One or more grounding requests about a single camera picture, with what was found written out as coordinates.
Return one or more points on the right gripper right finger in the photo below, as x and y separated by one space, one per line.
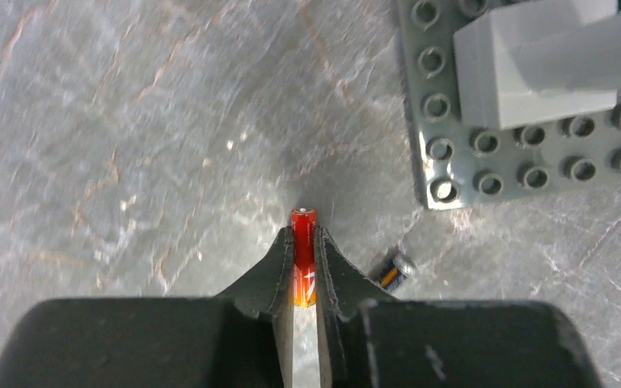
368 338

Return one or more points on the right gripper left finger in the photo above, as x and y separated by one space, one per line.
240 337

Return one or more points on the black AAA battery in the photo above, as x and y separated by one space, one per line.
396 271

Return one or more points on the grey lego baseplate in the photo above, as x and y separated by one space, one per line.
460 165

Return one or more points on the grey lego brick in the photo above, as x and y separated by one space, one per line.
538 61

